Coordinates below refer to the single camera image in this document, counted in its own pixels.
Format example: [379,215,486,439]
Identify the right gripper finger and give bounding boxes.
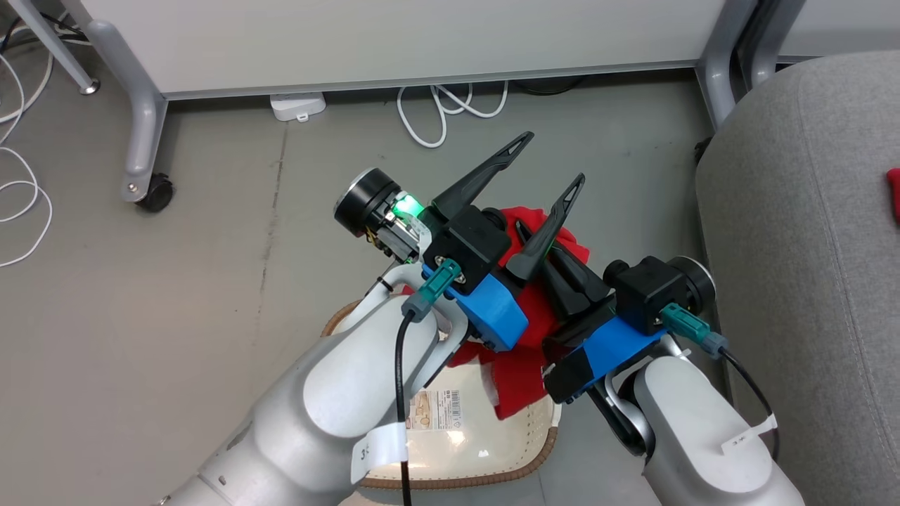
[515,219,591,321]
[551,243,614,311]

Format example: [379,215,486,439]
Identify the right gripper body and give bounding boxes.
[543,298,621,350]

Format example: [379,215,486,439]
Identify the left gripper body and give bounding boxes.
[378,190,449,266]

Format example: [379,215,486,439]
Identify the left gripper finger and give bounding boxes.
[430,131,536,219]
[506,173,586,283]

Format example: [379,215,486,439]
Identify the red shorts with white stripe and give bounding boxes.
[401,206,593,422]

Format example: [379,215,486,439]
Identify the grey fabric sofa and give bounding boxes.
[695,51,900,506]

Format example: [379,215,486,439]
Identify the cream plastic laundry basket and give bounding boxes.
[320,299,563,491]

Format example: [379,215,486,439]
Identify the white power adapter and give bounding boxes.
[270,92,328,123]

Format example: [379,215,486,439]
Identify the white partition panel with legs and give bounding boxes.
[62,0,743,205]

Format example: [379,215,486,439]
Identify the black caster wheel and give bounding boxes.
[136,173,175,214]

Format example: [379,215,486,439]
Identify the narrow white partition panel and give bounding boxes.
[738,0,900,91]

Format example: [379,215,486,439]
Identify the grey metal table leg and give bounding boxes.
[6,0,101,96]

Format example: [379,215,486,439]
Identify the right blue camera mount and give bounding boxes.
[543,315,667,406]

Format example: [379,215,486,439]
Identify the left teal cable connector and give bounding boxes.
[401,257,463,324]

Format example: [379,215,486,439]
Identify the teal cable connector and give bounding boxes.
[401,257,463,324]
[660,303,729,357]

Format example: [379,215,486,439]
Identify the white looped cable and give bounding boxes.
[396,80,509,149]

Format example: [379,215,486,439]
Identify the black floor cable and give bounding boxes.
[512,75,586,96]

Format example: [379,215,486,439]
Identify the right teal cable connector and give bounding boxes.
[660,303,729,357]

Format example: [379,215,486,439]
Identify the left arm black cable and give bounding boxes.
[392,309,417,506]

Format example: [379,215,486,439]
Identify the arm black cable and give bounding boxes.
[392,309,417,506]
[717,347,781,461]

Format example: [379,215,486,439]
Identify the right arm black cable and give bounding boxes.
[717,347,781,461]

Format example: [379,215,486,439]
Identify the long white floor cable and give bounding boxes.
[0,28,56,269]

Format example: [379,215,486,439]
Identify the black cable bundle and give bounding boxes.
[0,10,92,53]

